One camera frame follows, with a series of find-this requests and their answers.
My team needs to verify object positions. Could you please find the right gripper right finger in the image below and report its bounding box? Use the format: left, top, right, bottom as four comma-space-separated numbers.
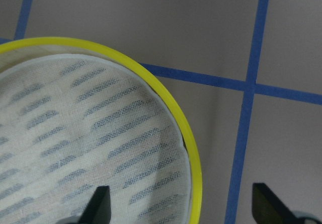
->
252, 183, 298, 224

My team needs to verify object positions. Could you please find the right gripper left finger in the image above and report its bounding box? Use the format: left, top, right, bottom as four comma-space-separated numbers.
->
77, 186, 111, 224

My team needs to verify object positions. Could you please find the yellow rimmed steamer basket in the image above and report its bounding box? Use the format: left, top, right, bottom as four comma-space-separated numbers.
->
1, 37, 202, 223

